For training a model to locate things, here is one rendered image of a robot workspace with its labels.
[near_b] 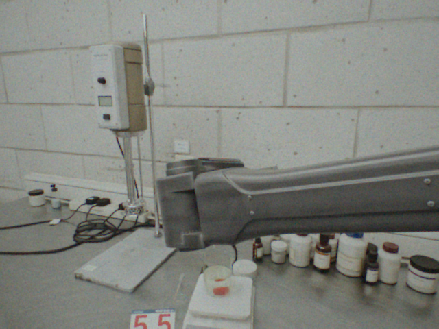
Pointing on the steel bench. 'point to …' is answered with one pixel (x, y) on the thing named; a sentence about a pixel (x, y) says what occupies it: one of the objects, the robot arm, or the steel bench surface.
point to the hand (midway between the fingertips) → (216, 168)
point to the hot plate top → (215, 304)
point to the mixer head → (119, 88)
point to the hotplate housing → (221, 319)
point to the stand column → (151, 128)
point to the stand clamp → (153, 86)
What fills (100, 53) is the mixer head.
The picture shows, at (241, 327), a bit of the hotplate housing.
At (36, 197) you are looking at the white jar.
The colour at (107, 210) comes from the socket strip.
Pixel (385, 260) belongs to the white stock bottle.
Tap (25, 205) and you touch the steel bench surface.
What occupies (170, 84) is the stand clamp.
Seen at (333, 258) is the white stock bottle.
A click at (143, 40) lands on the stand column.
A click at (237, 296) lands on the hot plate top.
